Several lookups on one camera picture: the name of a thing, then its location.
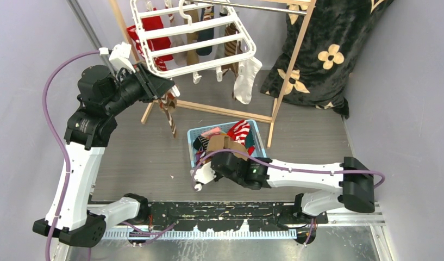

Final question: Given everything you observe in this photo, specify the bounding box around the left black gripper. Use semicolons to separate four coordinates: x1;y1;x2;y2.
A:
104;62;174;116

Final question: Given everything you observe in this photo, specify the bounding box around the red white striped sock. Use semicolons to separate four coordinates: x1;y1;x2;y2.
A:
227;120;250;145

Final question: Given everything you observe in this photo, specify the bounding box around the white plastic clip hanger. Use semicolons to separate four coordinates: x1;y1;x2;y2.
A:
129;0;258;84

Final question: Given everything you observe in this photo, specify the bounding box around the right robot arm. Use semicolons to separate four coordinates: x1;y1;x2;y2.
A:
211;152;375;223

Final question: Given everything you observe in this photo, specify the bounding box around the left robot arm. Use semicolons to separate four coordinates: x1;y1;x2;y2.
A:
33;64;175;248

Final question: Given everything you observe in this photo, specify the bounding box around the red snowflake sock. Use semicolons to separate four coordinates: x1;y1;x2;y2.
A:
127;25;167;71

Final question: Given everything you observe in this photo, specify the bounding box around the dark green sock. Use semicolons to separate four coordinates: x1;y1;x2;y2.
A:
245;129;255;149

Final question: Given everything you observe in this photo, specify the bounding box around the black striped sock in basket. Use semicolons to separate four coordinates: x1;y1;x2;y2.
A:
192;135;209;151

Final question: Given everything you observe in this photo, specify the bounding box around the pink sock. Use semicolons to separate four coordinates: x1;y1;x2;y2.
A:
201;127;223;139

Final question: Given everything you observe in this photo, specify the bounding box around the light blue plastic basket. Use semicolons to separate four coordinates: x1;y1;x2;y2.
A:
187;119;266;176

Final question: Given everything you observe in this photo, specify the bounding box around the red sock plain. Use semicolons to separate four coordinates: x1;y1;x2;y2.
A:
141;16;173;61

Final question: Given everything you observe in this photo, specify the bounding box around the brown striped sock rear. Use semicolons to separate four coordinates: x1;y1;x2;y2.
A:
221;23;242;78

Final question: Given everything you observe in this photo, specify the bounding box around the navy patterned sock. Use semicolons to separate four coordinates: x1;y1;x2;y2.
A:
196;6;215;56

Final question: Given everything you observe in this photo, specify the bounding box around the black floral blanket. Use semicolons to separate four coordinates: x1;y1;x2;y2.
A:
260;0;395;119

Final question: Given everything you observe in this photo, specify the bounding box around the metal hanging rod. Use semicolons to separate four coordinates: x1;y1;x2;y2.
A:
194;1;308;16

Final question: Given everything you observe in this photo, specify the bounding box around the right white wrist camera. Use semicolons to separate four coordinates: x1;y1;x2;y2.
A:
191;163;216;191

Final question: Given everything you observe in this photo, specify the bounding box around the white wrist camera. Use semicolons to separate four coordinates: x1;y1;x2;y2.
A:
191;163;216;191
98;42;136;73

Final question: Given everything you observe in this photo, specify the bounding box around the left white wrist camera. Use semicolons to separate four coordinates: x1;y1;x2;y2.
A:
98;42;136;73

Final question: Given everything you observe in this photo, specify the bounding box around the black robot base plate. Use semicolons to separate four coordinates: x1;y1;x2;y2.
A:
127;201;311;232

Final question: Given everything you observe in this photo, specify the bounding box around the wooden drying rack frame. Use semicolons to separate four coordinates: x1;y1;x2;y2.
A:
106;0;317;149

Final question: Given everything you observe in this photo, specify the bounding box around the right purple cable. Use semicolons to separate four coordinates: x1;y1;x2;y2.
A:
190;149;386;247

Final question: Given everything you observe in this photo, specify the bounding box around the purple cable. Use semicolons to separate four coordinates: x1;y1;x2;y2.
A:
41;49;176;261
190;149;386;247

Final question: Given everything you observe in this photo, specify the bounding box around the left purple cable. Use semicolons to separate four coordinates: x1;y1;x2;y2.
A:
41;49;176;261

